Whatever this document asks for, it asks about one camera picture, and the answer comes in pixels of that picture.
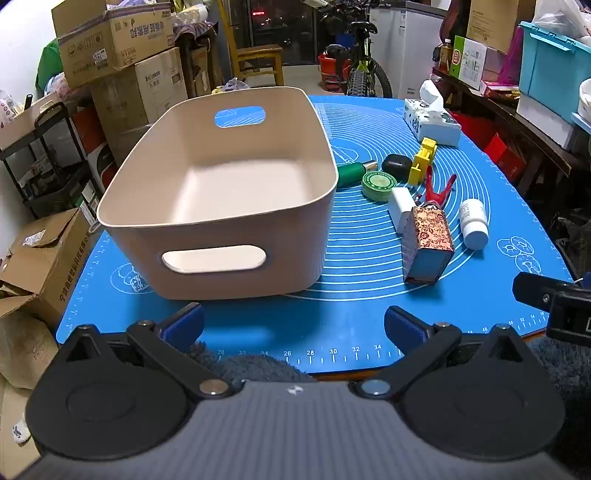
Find blue silicone baking mat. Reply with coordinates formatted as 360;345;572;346
55;95;580;381

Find large plain cardboard box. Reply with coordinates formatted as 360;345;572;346
90;46;188;160

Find black earbud case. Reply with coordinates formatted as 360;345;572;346
381;154;408;182

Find red gift boxes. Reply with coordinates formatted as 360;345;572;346
450;111;527;182

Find tall brown cardboard box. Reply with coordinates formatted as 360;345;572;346
466;0;537;54

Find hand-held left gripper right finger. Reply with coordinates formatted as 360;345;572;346
348;305;527;401

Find green and white carton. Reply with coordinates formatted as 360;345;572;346
449;35;489;91

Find white plastic container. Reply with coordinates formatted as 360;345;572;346
516;95;578;149

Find green and black bicycle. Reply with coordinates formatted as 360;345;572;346
318;0;394;99

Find white chest freezer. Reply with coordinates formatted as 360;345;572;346
369;2;448;99

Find grey fuzzy blanket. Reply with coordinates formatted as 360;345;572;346
185;335;591;480

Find floral patterned small box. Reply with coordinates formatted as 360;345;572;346
401;205;455;284

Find beige plastic basket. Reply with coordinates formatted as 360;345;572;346
96;86;339;301

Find green bottle with silver cap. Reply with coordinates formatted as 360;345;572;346
335;159;378;188

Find red spring clamp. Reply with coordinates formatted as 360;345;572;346
418;165;458;207

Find wooden chair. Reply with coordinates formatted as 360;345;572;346
217;0;284;87

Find red and black carton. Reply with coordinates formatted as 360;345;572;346
71;106;118;197

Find taped cardboard box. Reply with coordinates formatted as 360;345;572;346
0;208;100;326

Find white tissue pack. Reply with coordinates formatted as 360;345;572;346
403;79;462;147

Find white pill bottle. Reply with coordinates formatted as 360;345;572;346
459;198;490;250

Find black metal cart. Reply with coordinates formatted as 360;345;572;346
0;102;95;220

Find clear plastic bag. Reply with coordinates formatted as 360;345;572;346
211;78;251;95

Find red bucket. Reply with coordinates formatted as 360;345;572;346
318;53;352;95

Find pink bag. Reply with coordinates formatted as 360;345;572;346
501;28;527;87

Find white charger plug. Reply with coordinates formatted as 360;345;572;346
387;186;419;235

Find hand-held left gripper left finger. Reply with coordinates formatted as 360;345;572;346
62;302;234;400

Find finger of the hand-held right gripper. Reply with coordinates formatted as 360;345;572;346
512;271;561;306

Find amber drink bottle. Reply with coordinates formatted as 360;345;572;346
438;39;455;75

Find dark wooden side table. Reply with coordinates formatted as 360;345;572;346
431;67;591;190

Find blue plastic storage bin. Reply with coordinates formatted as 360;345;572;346
518;21;591;112

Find yellow plastic clip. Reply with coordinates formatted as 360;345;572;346
408;137;438;185

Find green round tin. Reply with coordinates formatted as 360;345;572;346
361;171;398;201

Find open-topped cardboard box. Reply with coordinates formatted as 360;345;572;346
51;0;175;89

